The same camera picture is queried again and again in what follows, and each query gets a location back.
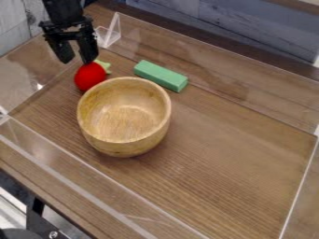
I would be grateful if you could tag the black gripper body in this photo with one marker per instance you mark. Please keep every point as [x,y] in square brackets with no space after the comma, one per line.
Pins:
[67,23]

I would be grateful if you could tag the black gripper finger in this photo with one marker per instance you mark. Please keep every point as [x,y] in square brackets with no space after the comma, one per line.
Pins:
[61,48]
[87,42]

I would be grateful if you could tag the red plush fruit green stem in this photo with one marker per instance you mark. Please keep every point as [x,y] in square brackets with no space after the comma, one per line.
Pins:
[91,74]

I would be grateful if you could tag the clear acrylic stand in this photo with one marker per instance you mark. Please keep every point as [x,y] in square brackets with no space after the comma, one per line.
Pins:
[108,35]

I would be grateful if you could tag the green rectangular block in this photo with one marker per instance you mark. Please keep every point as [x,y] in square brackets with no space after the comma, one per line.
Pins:
[160,75]

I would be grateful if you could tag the wooden bowl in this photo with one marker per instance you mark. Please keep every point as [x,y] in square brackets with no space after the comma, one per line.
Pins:
[123,116]

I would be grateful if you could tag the clear acrylic tray wall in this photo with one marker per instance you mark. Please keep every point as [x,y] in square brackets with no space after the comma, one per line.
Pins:
[99,204]

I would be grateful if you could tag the black table leg frame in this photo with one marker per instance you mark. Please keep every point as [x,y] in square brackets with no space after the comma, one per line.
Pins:
[37,224]

